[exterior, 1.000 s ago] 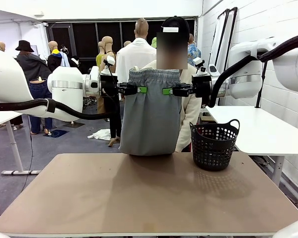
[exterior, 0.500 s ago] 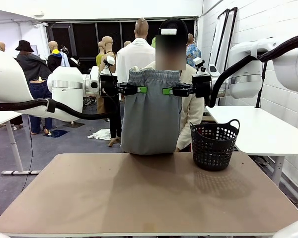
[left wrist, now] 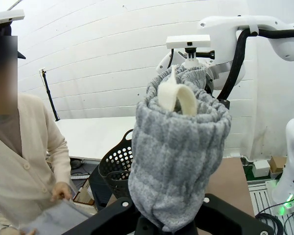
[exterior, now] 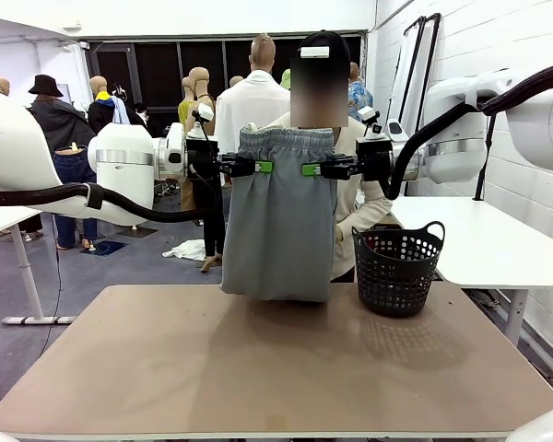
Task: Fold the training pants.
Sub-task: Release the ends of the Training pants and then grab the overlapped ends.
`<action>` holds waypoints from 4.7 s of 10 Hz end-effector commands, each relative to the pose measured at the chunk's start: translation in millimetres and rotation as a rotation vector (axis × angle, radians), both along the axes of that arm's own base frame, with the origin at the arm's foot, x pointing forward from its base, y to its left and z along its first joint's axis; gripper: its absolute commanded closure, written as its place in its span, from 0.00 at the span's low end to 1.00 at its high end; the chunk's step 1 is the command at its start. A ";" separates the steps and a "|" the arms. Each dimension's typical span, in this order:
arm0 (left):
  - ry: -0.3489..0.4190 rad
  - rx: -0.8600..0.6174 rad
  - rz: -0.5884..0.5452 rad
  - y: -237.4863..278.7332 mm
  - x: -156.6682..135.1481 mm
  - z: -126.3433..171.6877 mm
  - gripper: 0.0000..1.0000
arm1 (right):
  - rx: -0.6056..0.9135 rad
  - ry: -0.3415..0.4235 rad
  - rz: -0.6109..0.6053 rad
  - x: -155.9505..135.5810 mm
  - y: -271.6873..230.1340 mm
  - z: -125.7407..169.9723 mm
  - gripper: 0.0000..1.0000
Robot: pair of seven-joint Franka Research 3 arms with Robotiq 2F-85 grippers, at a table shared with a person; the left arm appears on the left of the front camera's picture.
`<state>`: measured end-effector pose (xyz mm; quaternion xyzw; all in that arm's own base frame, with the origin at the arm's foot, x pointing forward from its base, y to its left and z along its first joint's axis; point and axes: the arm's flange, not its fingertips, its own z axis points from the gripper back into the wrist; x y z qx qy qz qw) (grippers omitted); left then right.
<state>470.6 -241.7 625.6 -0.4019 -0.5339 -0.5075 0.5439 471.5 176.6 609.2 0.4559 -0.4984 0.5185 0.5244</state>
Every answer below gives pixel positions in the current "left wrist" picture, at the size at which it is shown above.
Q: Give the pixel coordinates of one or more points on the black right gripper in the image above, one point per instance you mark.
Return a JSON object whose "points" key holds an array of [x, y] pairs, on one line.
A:
{"points": [[225, 104]]}

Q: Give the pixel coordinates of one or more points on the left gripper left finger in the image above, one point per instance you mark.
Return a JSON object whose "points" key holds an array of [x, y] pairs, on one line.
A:
{"points": [[147, 227]]}

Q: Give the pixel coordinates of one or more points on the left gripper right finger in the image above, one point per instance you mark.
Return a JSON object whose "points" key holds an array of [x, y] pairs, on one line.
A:
{"points": [[190, 229]]}

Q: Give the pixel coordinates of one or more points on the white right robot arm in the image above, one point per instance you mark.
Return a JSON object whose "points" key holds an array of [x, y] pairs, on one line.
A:
{"points": [[223, 24]]}

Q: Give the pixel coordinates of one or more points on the person's left forearm cream sleeve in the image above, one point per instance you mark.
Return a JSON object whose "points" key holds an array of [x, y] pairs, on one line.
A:
{"points": [[62, 166]]}

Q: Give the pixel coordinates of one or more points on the person's left hand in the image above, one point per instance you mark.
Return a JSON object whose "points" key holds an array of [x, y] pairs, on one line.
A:
{"points": [[61, 192]]}

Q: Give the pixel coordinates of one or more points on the person's right hand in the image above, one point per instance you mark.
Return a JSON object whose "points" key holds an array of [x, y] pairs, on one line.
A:
{"points": [[11, 231]]}

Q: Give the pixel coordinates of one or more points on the dark plastic bin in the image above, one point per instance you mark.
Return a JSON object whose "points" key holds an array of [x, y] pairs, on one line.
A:
{"points": [[98, 186]]}

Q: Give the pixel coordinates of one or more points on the black perforated plastic basket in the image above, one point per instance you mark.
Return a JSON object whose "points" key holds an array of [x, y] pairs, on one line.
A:
{"points": [[112, 166]]}

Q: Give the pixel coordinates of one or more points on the open cardboard box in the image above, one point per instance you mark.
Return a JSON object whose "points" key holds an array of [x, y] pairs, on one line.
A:
{"points": [[84, 195]]}

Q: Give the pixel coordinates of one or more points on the small white box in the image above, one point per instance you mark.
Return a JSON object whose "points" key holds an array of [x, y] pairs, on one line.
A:
{"points": [[261, 168]]}

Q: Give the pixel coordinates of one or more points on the small cardboard box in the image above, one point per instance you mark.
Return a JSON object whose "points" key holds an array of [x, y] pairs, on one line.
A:
{"points": [[278, 163]]}

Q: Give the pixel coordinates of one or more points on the white table with tripod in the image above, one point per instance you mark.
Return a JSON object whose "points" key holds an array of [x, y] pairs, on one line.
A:
{"points": [[93, 134]]}

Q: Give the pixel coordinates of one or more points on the person in cream cardigan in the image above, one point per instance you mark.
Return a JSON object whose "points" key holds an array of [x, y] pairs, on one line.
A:
{"points": [[14, 151]]}

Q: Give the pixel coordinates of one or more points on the black tripod stand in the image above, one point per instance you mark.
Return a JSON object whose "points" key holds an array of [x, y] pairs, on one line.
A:
{"points": [[49, 94]]}

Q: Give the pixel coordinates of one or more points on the black baseball cap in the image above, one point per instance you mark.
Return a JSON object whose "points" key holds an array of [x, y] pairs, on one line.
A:
{"points": [[0, 30]]}

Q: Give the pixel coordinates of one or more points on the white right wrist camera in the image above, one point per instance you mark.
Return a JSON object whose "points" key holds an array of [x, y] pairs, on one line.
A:
{"points": [[186, 40]]}

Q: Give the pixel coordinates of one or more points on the aluminium right arm base plate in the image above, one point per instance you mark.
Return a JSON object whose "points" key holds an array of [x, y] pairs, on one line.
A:
{"points": [[259, 195]]}

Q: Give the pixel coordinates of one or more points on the white head-mounted camera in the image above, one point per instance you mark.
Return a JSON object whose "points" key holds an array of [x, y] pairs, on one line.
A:
{"points": [[8, 16]]}

